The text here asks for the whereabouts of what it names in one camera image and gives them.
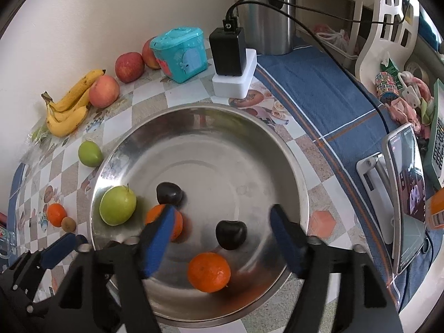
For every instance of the pale pink apple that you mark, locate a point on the pale pink apple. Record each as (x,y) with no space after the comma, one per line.
(104,92)

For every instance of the banana bunch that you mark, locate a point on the banana bunch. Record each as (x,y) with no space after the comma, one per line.
(64,116)

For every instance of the dark plum bottom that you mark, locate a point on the dark plum bottom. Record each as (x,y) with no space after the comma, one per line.
(231,234)

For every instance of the round green apple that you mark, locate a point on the round green apple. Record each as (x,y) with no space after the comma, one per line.
(117,205)

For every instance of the dark plum top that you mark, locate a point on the dark plum top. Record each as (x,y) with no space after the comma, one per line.
(169,193)

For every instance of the white wooden chair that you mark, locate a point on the white wooden chair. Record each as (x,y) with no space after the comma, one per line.
(393,33)

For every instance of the right red apple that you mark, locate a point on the right red apple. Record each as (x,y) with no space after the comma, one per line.
(149,57)

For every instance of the pointed green mango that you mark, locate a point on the pointed green mango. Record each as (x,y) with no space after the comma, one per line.
(90,154)

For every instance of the orange tangerine top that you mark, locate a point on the orange tangerine top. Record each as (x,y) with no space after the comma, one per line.
(55,214)

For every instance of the dark plum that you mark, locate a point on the dark plum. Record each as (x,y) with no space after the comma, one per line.
(169,193)
(231,234)

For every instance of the glass mug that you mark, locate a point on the glass mug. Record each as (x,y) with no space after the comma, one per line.
(8,244)

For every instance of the steel thermos jug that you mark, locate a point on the steel thermos jug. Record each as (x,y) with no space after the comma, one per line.
(266,28)

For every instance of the blue plaid tablecloth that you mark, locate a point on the blue plaid tablecloth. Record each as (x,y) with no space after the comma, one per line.
(345,128)

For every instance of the orange tangerine bottom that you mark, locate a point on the orange tangerine bottom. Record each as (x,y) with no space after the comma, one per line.
(208,272)

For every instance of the orange tangerine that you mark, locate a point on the orange tangerine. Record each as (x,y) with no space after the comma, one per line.
(153,214)
(208,272)
(55,214)

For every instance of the red apple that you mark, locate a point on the red apple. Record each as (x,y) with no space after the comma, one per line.
(149,57)
(129,67)

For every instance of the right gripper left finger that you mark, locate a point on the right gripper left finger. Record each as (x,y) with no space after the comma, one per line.
(104,289)

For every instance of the black charger on white base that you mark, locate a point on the black charger on white base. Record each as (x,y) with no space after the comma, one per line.
(234,62)

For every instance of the large steel plate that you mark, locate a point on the large steel plate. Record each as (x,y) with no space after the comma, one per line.
(231,166)

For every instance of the smartphone on stand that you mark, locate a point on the smartphone on stand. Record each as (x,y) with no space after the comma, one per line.
(407,193)

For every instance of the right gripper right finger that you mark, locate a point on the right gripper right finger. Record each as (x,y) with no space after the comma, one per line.
(363,305)

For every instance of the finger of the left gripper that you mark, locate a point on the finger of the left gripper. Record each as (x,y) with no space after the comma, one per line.
(58,250)

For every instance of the teal plastic box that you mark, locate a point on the teal plastic box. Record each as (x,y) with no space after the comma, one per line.
(180,52)

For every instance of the brown kiwi fruit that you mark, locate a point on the brown kiwi fruit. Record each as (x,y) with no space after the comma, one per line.
(68,224)

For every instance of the middle red apple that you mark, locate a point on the middle red apple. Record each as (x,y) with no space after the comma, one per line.
(129,67)

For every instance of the colourful clutter pile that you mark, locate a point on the colourful clutter pile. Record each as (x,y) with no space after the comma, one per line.
(406,94)

